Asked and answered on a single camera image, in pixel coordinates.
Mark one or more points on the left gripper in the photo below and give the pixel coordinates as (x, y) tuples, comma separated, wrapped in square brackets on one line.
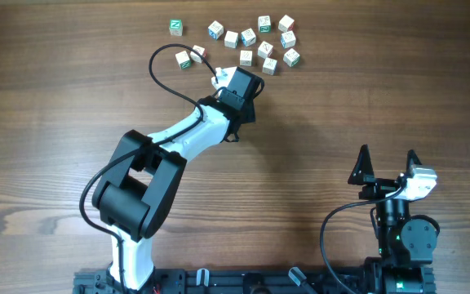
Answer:
[(251, 113)]

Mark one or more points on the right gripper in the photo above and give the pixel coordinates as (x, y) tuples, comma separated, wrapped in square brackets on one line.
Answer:
[(362, 175)]

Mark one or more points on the wooden block blue H side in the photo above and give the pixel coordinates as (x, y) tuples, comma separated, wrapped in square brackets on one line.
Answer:
[(269, 66)]

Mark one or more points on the wooden block red pattern top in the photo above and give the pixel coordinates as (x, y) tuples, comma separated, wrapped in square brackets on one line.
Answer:
[(265, 50)]

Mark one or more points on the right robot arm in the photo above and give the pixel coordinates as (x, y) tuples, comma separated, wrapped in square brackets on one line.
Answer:
[(406, 242)]

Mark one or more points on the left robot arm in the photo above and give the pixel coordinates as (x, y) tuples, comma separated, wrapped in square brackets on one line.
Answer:
[(135, 193)]

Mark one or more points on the wooden block M top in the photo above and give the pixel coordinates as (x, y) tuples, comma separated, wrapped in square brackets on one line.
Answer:
[(246, 58)]

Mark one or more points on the wooden block shell top red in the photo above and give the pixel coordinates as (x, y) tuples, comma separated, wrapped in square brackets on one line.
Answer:
[(198, 53)]

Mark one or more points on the plain white wooden block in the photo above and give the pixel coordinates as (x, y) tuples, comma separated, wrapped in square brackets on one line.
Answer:
[(231, 39)]

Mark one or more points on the wooden block blue X side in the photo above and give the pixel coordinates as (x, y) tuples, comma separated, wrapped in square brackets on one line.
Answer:
[(248, 37)]

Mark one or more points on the wooden block green side left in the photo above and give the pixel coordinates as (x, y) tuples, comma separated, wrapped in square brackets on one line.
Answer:
[(183, 60)]

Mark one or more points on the wooden block green side right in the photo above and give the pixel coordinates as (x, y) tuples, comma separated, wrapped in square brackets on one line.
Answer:
[(291, 57)]

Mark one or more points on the wooden block blue P side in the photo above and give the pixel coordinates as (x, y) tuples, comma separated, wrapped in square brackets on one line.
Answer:
[(288, 39)]

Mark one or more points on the wooden block green Z side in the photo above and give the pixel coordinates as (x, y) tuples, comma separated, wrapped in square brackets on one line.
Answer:
[(264, 24)]

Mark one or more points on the wooden block red side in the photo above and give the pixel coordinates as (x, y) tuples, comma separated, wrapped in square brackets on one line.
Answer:
[(286, 24)]

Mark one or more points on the wooden block green Z top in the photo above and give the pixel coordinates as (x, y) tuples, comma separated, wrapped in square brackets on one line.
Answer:
[(176, 27)]

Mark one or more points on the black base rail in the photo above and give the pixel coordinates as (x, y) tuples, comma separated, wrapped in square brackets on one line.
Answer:
[(238, 282)]

